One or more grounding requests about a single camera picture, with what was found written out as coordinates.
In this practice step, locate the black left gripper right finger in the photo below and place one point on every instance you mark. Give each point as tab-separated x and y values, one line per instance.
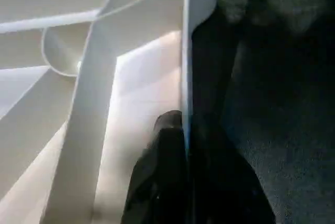
227	190

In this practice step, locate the white plastic table top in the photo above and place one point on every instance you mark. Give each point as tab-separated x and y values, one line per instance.
91	90

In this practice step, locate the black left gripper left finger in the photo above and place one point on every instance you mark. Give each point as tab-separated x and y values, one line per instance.
159	177

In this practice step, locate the black mat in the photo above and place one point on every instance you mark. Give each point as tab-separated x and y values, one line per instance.
274	103

